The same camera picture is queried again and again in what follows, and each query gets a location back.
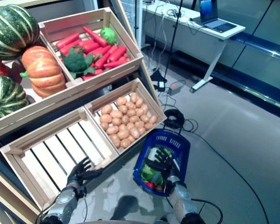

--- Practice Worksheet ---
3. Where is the coiled black cable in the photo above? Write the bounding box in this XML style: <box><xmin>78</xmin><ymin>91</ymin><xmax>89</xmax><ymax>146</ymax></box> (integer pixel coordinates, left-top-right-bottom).
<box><xmin>163</xmin><ymin>109</ymin><xmax>185</xmax><ymax>128</ymax></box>

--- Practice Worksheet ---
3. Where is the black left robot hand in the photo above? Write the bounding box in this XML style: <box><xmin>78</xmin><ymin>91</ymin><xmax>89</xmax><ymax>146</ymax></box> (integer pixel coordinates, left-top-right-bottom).
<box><xmin>67</xmin><ymin>156</ymin><xmax>104</xmax><ymax>188</ymax></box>

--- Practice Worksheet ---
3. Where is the black pole with sensor box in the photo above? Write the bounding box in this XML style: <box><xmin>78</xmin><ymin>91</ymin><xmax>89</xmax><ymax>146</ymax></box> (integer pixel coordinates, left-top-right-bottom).
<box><xmin>134</xmin><ymin>0</ymin><xmax>140</xmax><ymax>30</ymax></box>

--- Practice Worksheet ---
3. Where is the wooden crate with pumpkins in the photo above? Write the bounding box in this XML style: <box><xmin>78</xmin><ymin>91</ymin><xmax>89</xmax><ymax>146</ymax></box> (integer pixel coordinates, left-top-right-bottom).
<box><xmin>0</xmin><ymin>46</ymin><xmax>84</xmax><ymax>142</ymax></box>

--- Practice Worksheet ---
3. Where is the wooden display shelf rack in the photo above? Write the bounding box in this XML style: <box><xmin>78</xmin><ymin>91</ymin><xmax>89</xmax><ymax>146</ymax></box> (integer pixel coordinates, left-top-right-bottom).
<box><xmin>0</xmin><ymin>0</ymin><xmax>164</xmax><ymax>224</ymax></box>

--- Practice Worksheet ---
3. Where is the black tripod stand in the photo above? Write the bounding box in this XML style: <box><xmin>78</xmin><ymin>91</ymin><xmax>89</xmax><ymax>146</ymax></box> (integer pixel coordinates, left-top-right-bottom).
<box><xmin>162</xmin><ymin>0</ymin><xmax>185</xmax><ymax>81</ymax></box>

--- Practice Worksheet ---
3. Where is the wooden crate with carrots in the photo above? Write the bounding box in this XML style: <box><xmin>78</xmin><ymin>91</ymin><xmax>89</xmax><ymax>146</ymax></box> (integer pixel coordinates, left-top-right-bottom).
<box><xmin>38</xmin><ymin>7</ymin><xmax>145</xmax><ymax>83</ymax></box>

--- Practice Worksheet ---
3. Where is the green striped pumpkin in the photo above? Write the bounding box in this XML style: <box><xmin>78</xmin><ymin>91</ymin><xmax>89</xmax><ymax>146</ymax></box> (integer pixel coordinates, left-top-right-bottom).
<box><xmin>0</xmin><ymin>73</ymin><xmax>28</xmax><ymax>122</ymax></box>
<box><xmin>0</xmin><ymin>4</ymin><xmax>41</xmax><ymax>61</ymax></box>

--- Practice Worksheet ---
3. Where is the light green round vegetable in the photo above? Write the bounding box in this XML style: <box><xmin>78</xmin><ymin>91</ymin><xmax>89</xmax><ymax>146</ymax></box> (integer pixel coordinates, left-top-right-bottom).
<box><xmin>99</xmin><ymin>27</ymin><xmax>119</xmax><ymax>45</ymax></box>

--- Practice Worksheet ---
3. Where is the dark green leafy broccoli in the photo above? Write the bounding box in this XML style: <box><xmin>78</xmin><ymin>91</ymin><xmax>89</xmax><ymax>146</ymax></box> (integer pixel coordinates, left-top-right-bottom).
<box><xmin>60</xmin><ymin>47</ymin><xmax>103</xmax><ymax>79</ymax></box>

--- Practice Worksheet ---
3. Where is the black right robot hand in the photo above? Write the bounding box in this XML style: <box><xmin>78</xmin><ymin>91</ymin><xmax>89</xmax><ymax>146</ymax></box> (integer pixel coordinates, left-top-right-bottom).
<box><xmin>144</xmin><ymin>146</ymin><xmax>178</xmax><ymax>182</ymax></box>

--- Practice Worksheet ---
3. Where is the grey power box red button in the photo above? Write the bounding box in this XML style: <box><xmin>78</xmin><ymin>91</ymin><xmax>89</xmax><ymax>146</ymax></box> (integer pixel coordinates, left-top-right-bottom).
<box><xmin>168</xmin><ymin>83</ymin><xmax>186</xmax><ymax>95</ymax></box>

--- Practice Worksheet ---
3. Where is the long black floor cable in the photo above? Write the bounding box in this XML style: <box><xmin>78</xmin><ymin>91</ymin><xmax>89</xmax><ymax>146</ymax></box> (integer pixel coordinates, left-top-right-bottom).
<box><xmin>184</xmin><ymin>129</ymin><xmax>270</xmax><ymax>224</ymax></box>

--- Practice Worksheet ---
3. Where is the wooden crate with potatoes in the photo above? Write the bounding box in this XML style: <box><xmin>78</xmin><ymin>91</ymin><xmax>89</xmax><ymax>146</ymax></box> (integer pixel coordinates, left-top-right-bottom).
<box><xmin>84</xmin><ymin>78</ymin><xmax>168</xmax><ymax>156</ymax></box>

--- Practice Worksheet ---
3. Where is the black wall shelf ledge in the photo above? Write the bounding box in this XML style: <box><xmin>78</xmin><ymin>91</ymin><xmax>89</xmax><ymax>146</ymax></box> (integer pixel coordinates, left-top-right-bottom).
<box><xmin>231</xmin><ymin>32</ymin><xmax>280</xmax><ymax>57</ymax></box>

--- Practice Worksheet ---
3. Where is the dark wall base rail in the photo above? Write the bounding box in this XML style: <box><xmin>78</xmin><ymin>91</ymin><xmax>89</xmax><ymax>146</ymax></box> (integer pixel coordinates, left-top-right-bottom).
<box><xmin>142</xmin><ymin>42</ymin><xmax>280</xmax><ymax>117</ymax></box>

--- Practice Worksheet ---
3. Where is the white office desk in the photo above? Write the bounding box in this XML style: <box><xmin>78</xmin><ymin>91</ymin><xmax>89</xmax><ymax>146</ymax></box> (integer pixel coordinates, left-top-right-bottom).
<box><xmin>142</xmin><ymin>0</ymin><xmax>247</xmax><ymax>93</ymax></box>

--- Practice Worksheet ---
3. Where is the empty slatted wooden crate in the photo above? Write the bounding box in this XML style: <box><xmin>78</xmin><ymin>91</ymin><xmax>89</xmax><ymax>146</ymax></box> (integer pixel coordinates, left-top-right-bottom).
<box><xmin>0</xmin><ymin>108</ymin><xmax>119</xmax><ymax>212</ymax></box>

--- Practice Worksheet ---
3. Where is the orange pumpkin with green stem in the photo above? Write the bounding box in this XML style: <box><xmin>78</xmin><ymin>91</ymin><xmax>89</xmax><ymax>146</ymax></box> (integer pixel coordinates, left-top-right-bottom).
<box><xmin>20</xmin><ymin>46</ymin><xmax>66</xmax><ymax>98</ymax></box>

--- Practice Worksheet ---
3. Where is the red carrot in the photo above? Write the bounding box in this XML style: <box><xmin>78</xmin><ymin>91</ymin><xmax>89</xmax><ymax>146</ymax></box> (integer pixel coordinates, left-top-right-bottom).
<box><xmin>55</xmin><ymin>32</ymin><xmax>81</xmax><ymax>49</ymax></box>
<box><xmin>78</xmin><ymin>39</ymin><xmax>101</xmax><ymax>53</ymax></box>
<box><xmin>94</xmin><ymin>45</ymin><xmax>112</xmax><ymax>70</ymax></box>
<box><xmin>104</xmin><ymin>58</ymin><xmax>131</xmax><ymax>69</ymax></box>
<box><xmin>108</xmin><ymin>45</ymin><xmax>127</xmax><ymax>62</ymax></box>
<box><xmin>82</xmin><ymin>26</ymin><xmax>108</xmax><ymax>47</ymax></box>

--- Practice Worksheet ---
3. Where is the blue plastic shopping basket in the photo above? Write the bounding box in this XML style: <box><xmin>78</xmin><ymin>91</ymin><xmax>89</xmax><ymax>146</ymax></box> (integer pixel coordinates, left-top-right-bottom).
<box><xmin>133</xmin><ymin>129</ymin><xmax>191</xmax><ymax>197</ymax></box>

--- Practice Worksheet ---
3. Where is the grey open laptop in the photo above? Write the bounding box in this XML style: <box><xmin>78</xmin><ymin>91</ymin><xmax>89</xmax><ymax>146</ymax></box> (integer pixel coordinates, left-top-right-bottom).
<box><xmin>190</xmin><ymin>0</ymin><xmax>238</xmax><ymax>33</ymax></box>

